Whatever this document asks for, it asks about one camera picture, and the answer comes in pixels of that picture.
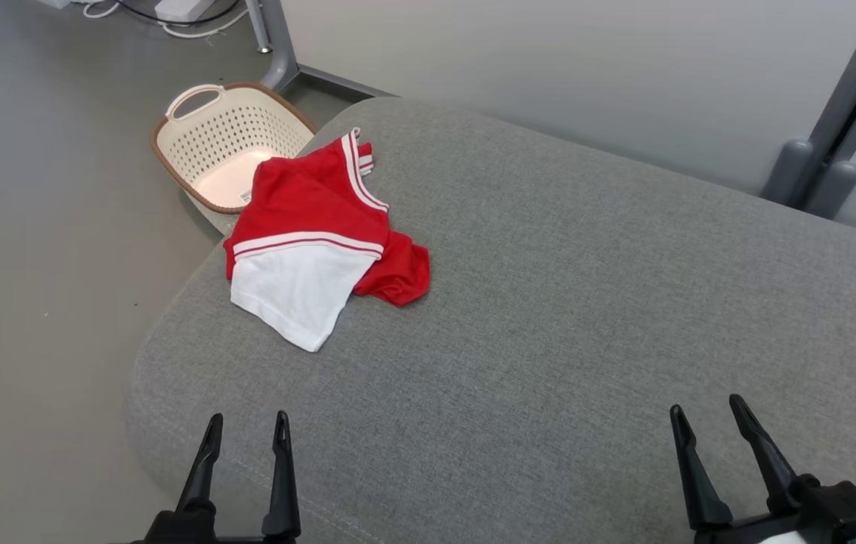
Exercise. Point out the white power strip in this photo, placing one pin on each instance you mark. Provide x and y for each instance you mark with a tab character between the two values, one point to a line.
184	7

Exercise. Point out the red and white basketball jersey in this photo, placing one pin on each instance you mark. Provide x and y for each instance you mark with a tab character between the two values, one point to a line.
299	204

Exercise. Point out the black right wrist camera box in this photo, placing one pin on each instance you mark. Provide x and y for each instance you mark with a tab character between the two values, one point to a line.
847	510

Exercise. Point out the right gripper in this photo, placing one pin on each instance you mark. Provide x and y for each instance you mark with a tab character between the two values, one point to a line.
752	533

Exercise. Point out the grey upright partition post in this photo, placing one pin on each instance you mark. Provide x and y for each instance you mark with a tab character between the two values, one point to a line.
276	45

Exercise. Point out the cream perforated laundry basket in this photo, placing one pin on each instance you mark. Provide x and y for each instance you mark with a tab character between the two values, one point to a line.
224	136

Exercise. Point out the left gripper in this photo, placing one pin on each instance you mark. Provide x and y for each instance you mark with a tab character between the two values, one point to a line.
186	529

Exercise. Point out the grey slanted partition post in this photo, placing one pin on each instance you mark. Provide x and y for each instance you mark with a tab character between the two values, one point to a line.
851	83

